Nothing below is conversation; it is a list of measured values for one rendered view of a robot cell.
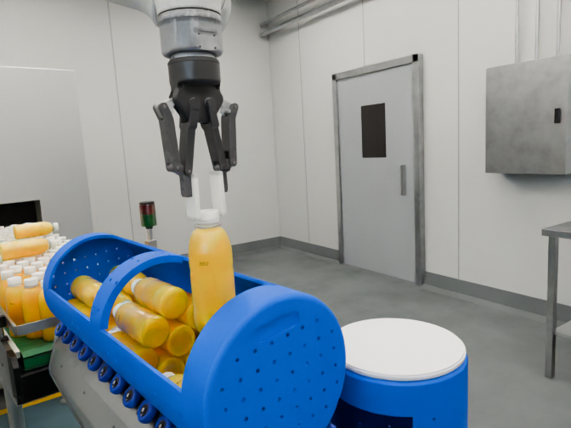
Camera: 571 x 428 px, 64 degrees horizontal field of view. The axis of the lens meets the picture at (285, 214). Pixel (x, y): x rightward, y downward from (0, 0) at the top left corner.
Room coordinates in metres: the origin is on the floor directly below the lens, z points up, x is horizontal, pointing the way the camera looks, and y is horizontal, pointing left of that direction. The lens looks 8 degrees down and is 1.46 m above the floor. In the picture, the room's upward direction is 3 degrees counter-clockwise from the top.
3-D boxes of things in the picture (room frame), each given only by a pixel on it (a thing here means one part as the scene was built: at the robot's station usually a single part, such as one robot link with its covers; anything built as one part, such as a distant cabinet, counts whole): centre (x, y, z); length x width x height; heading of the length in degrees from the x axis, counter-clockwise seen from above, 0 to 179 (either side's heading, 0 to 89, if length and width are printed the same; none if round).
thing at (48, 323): (1.41, 0.65, 0.96); 0.40 x 0.01 x 0.03; 130
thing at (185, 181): (0.68, 0.15, 1.41); 0.03 x 0.01 x 0.05; 130
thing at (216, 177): (0.72, 0.10, 1.39); 0.03 x 0.01 x 0.07; 40
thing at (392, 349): (0.91, -0.21, 1.03); 0.28 x 0.28 x 0.01
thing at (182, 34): (0.70, 0.12, 1.62); 0.09 x 0.09 x 0.06
